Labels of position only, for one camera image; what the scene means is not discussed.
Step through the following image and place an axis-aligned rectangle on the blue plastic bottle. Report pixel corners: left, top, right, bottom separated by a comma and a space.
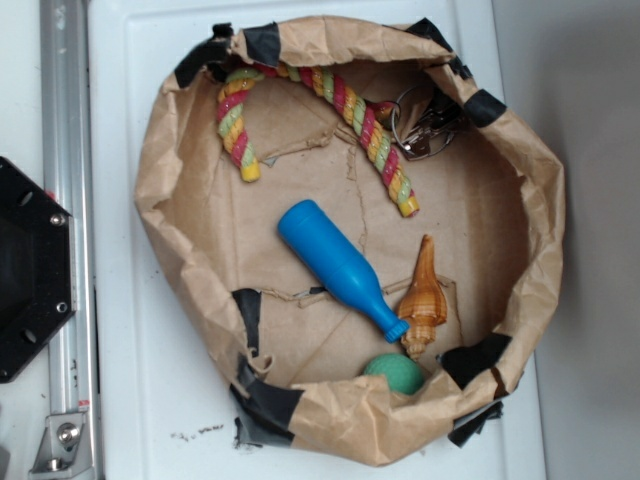
277, 200, 409, 343

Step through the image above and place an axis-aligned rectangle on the metal corner bracket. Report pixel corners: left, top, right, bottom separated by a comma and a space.
28, 412, 96, 479

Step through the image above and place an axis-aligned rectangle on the metal key ring with keys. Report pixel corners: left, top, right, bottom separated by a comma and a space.
390, 83, 471, 161

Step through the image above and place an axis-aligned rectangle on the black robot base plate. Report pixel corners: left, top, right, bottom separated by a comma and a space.
0, 157, 74, 384

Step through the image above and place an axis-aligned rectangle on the aluminium extrusion rail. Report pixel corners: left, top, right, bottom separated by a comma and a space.
39, 1, 104, 479

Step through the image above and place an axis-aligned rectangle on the white plastic tray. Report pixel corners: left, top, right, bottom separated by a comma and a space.
88, 1, 546, 479

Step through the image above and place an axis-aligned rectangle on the orange spiral seashell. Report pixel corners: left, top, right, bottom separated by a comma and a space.
397, 235, 448, 362

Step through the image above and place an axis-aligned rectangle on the green foam ball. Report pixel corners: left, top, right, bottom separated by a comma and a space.
362, 353, 425, 395

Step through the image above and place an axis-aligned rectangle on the brown paper bag bin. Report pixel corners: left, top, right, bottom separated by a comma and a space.
135, 16, 565, 466

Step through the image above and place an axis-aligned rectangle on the multicolored twisted rope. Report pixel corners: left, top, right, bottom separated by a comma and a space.
215, 61, 420, 219

